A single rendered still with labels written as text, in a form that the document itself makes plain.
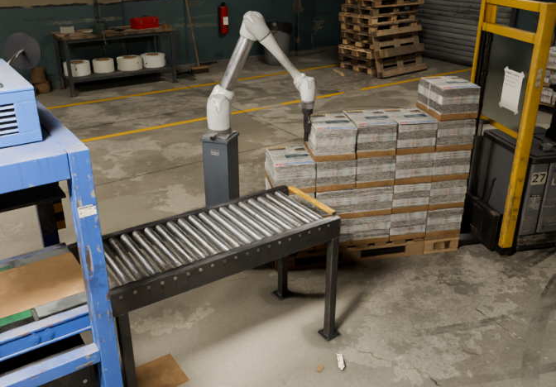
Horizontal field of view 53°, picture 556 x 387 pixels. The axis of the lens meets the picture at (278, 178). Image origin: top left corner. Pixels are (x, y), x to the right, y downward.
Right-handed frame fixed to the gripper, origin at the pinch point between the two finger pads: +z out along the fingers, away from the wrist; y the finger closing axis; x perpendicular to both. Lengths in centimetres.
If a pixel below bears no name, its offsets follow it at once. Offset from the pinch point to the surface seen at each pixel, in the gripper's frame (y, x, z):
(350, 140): -19.5, -25.6, -2.1
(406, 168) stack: -18, -70, 21
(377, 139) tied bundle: -17.8, -45.9, -1.7
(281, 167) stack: -18.8, 21.3, 14.7
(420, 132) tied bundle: -18, -77, -5
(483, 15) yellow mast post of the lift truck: 32, -142, -78
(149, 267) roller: -123, 109, 19
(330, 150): -18.9, -12.2, 4.0
